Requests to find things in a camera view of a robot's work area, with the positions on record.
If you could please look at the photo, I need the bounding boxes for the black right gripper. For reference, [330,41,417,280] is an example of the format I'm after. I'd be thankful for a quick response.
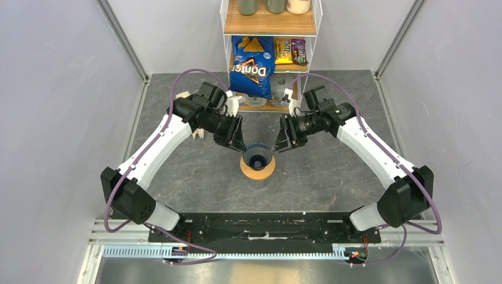
[271,112,321,153]

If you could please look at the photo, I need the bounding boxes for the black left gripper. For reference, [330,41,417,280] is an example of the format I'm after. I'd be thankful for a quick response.
[199,110,247,153]

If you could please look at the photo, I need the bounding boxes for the blue plastic coffee dripper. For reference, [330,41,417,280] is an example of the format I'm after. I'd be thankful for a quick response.
[243,143,273,171]

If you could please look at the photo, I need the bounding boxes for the wooden ring dripper stand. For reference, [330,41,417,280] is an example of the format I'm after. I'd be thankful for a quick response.
[240,156,276,180]

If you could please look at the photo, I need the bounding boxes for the cream paper coffee filters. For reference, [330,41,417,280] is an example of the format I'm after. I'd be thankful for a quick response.
[176,91,204,140]

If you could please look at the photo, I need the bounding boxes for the glass carafe with wooden band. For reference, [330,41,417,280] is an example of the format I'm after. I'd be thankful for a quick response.
[249,179,268,189]

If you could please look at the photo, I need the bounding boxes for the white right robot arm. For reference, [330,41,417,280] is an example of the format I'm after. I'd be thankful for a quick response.
[273,86,434,242]

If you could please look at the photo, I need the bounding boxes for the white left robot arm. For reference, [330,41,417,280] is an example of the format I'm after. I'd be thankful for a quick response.
[101,82,246,242]

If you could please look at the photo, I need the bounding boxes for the white jar on bottom shelf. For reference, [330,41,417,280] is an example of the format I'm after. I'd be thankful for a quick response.
[244,94,268,108]

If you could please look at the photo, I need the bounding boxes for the grey toilet paper roll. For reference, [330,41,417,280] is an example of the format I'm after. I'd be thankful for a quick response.
[269,73,293,107]

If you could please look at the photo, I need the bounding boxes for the blue Doritos chip bag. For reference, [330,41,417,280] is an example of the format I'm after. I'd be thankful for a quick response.
[230,35,275,99]

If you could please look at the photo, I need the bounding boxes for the yellow M&M candy bag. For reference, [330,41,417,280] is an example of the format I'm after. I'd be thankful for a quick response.
[275,38,293,65]

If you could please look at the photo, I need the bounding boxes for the brown M&M candy bag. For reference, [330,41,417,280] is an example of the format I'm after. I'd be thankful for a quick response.
[291,38,308,66]

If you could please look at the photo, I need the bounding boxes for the green bottle left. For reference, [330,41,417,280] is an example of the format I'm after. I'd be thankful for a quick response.
[238,0,258,16]

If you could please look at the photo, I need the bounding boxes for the green bottle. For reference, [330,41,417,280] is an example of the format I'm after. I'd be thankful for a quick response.
[238,0,258,16]
[265,0,287,14]

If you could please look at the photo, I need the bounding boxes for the green bottle middle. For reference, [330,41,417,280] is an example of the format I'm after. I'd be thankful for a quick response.
[265,0,287,14]

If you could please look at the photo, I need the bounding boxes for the cream lotion bottle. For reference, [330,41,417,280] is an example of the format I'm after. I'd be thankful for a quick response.
[287,0,311,15]

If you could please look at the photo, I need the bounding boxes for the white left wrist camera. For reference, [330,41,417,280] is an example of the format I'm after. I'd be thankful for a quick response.
[224,90,242,117]

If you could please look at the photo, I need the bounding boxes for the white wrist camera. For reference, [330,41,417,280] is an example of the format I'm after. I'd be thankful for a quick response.
[281,88,301,117]
[224,90,242,117]

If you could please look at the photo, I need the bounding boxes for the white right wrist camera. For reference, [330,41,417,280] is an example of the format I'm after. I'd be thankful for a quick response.
[281,88,301,117]

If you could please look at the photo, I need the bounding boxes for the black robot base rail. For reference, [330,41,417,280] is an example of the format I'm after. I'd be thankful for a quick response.
[170,212,382,257]

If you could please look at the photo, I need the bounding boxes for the white wire shelf rack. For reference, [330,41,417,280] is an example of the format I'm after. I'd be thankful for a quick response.
[220,1,323,113]

